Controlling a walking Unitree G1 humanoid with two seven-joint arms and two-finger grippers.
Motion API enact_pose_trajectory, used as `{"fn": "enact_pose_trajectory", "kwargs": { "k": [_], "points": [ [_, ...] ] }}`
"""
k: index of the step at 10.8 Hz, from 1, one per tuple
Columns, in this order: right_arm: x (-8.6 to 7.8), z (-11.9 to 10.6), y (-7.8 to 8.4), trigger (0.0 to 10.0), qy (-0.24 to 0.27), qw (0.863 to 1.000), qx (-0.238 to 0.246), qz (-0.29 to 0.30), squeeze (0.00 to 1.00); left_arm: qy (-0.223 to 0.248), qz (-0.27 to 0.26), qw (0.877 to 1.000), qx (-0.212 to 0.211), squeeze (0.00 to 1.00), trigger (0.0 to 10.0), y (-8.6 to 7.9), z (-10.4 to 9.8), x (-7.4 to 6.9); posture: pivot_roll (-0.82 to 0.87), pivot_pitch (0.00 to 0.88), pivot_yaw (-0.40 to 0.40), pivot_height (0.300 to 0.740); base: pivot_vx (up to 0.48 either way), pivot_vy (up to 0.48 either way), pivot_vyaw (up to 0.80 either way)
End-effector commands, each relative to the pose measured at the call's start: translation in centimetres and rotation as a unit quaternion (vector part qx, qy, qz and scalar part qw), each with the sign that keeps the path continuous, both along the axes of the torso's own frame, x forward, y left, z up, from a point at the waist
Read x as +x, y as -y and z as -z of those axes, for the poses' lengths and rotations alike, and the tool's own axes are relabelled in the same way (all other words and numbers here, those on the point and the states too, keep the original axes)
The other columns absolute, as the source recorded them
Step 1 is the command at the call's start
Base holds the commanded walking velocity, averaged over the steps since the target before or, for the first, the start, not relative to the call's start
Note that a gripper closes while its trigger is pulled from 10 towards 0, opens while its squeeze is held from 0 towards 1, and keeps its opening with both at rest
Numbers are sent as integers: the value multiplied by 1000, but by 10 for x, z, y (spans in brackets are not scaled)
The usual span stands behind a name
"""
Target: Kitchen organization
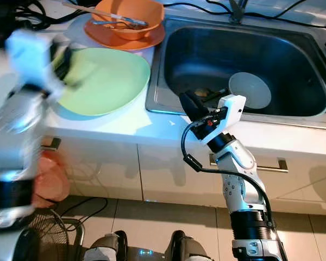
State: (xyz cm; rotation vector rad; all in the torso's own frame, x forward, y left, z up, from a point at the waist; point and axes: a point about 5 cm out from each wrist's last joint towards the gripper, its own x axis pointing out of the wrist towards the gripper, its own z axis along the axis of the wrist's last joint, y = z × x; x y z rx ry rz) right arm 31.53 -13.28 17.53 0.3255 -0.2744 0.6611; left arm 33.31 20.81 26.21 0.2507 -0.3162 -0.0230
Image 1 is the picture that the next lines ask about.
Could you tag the orange bowl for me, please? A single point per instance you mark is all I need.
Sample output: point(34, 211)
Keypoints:
point(152, 13)

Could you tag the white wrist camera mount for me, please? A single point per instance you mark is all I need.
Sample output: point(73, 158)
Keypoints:
point(30, 54)
point(236, 103)

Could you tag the orange plate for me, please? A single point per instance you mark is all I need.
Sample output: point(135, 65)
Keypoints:
point(98, 38)

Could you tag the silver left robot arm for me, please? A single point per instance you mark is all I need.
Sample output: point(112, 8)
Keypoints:
point(16, 141)

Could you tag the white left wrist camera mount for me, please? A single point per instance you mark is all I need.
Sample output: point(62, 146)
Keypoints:
point(30, 54)

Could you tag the silver metal fork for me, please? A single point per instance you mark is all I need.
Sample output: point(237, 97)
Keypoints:
point(136, 23)

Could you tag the stainless steel kitchen sink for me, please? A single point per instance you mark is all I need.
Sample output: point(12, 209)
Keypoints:
point(293, 54)

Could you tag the red plastic bag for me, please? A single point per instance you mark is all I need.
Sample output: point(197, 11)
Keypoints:
point(54, 179)

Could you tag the white kitchen cabinet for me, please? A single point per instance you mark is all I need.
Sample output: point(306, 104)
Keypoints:
point(146, 174)

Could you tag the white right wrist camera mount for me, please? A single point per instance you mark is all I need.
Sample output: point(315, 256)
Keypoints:
point(236, 103)

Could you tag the black power strip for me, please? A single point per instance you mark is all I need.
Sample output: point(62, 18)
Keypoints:
point(0, 35)

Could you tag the light green plate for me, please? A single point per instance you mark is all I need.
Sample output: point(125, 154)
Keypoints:
point(114, 81)

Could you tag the metal sink faucet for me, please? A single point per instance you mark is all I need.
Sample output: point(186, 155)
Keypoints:
point(237, 13)

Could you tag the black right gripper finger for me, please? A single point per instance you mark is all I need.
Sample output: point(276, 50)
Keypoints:
point(193, 106)

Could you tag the white bowl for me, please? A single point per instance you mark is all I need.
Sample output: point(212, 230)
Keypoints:
point(250, 89)

